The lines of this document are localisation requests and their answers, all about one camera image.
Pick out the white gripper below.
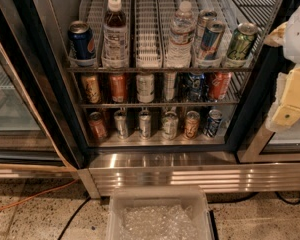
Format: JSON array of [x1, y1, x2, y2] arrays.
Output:
[[264, 6, 300, 132]]

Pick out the blue pepsi can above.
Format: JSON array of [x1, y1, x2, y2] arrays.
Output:
[[68, 21, 96, 66]]

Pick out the green soda can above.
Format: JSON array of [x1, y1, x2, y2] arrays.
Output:
[[223, 22, 258, 68]]

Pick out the red soda can middle shelf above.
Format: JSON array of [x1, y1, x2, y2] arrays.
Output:
[[208, 72, 232, 100]]

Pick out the blue silver energy drink can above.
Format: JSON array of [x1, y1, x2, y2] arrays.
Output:
[[195, 20, 225, 68]]

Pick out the blue white can bottom shelf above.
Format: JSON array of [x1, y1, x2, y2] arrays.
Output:
[[203, 109, 222, 138]]

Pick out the silver can rear top shelf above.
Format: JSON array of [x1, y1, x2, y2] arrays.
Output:
[[194, 10, 217, 50]]

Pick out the dark blue can middle shelf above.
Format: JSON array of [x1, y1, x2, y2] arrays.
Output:
[[185, 73, 204, 101]]

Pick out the orange gold can bottom shelf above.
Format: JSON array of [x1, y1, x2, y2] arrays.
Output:
[[183, 111, 200, 139]]

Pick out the silver can middle shelf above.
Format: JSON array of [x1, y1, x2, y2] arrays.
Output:
[[164, 72, 177, 101]]

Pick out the silver white can bottom shelf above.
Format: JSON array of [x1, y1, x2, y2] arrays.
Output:
[[162, 111, 179, 140]]

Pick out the white can middle shelf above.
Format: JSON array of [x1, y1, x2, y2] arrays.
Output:
[[136, 74, 154, 103]]

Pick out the silver can bottom shelf centre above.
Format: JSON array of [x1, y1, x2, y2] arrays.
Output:
[[139, 110, 151, 139]]

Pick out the steel glass-door fridge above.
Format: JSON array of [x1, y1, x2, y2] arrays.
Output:
[[0, 0, 300, 198]]

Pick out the orange can middle shelf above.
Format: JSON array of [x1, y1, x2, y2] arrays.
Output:
[[109, 74, 127, 103]]

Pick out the silver can bottom shelf left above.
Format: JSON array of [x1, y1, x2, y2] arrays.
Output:
[[114, 110, 129, 139]]

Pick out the gold can middle shelf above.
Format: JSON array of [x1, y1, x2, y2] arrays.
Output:
[[81, 74, 101, 104]]

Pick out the brown can bottom shelf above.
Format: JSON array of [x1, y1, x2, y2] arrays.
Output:
[[88, 112, 108, 140]]

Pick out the clear water bottle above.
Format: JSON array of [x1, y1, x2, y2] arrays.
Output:
[[166, 1, 196, 68]]

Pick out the brown tea bottle white cap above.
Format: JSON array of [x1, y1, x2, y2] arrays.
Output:
[[103, 0, 129, 68]]

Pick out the clear plastic bin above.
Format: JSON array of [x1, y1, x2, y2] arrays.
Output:
[[106, 186, 216, 240]]

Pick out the black cable right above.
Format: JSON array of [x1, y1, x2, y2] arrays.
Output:
[[208, 190, 300, 206]]

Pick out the black cable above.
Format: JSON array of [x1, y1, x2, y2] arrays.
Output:
[[208, 190, 300, 206], [57, 197, 91, 240]]

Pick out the white wire shelf rack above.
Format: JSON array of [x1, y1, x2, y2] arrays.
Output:
[[67, 0, 258, 69]]

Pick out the black cable left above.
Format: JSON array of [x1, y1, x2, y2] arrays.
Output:
[[57, 197, 91, 240]]

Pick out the orange cable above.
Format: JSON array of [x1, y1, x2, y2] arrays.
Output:
[[0, 178, 79, 216]]

